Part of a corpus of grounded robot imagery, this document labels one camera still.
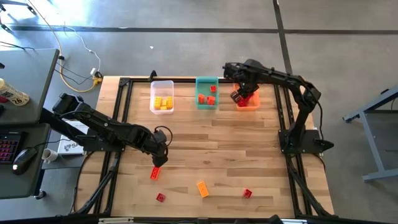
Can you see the black backlit keyboard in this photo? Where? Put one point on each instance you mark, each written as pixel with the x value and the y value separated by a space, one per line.
pixel 9 147

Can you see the black computer mouse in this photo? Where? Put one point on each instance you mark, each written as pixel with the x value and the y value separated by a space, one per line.
pixel 24 160

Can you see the long orange toy brick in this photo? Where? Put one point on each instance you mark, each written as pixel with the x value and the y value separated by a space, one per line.
pixel 155 173
pixel 211 100
pixel 201 99

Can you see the black clamp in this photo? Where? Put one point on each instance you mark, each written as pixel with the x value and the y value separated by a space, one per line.
pixel 152 74

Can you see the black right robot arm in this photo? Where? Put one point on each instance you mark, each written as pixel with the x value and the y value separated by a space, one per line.
pixel 280 77

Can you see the teal plastic bin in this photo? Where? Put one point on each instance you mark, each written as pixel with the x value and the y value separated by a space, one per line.
pixel 203 85

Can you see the orange plastic bin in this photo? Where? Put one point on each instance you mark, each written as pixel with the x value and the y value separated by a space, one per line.
pixel 256 105

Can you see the small red toy brick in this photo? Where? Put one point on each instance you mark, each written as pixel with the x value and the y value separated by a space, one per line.
pixel 160 197
pixel 247 193

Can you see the white cup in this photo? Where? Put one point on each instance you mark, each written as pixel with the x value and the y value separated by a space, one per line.
pixel 49 155

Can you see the black aluminium rig frame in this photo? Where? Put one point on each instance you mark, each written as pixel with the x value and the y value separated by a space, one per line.
pixel 125 82

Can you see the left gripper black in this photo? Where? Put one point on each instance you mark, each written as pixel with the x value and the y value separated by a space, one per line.
pixel 160 146

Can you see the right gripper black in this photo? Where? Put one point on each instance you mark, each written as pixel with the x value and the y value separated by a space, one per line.
pixel 248 84

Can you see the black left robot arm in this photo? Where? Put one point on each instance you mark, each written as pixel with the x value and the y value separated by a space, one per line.
pixel 109 130

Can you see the white labelled plastic bottle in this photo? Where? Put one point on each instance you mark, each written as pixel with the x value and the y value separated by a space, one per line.
pixel 14 93

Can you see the dark grey desk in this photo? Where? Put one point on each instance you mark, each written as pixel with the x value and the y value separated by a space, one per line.
pixel 31 183
pixel 31 71

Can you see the silver aluminium bar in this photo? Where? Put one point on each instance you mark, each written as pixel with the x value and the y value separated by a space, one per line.
pixel 115 221

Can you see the grey metal table frame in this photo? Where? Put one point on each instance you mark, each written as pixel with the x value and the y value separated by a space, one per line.
pixel 370 149

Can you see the long red toy brick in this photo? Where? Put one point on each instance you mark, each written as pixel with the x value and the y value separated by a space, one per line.
pixel 249 104
pixel 251 96

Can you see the white power adapter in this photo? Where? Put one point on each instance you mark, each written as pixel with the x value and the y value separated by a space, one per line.
pixel 93 71

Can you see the long yellow toy brick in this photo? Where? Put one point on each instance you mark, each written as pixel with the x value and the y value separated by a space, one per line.
pixel 202 189
pixel 169 102

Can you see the white printed cardboard box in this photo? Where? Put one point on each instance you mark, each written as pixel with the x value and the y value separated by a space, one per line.
pixel 70 146

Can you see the clear plastic bin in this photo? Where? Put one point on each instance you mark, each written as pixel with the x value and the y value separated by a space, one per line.
pixel 161 88

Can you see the black tripod legs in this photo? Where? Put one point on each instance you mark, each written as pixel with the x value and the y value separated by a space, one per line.
pixel 15 4

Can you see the small yellow toy brick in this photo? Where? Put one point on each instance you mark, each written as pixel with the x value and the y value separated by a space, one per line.
pixel 164 102
pixel 163 108

